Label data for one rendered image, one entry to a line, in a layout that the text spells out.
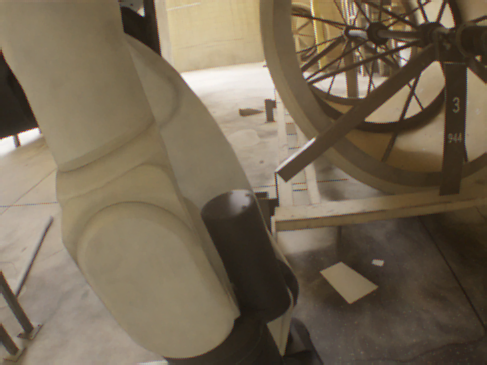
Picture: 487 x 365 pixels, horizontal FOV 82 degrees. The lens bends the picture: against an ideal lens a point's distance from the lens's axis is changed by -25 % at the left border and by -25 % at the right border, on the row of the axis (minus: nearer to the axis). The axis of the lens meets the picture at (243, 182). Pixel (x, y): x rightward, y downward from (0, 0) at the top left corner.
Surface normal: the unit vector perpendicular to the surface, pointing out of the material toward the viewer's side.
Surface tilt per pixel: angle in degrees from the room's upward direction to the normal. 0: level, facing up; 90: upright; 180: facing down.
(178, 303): 90
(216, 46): 90
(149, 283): 90
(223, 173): 115
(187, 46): 90
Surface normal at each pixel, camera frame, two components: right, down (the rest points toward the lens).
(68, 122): 0.07, 0.42
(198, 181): 0.29, 0.70
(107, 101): 0.65, 0.13
